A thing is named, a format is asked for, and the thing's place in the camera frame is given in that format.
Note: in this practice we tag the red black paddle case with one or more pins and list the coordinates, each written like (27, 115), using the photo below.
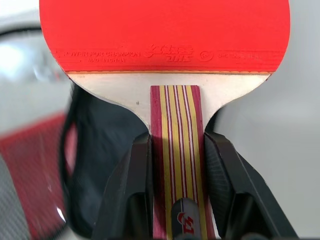
(95, 140)

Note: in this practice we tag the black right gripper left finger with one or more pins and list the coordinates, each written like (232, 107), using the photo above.
(135, 190)

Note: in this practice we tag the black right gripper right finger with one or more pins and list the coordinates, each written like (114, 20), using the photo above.
(232, 190)

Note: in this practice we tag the red table tennis paddle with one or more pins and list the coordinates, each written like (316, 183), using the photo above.
(165, 37)

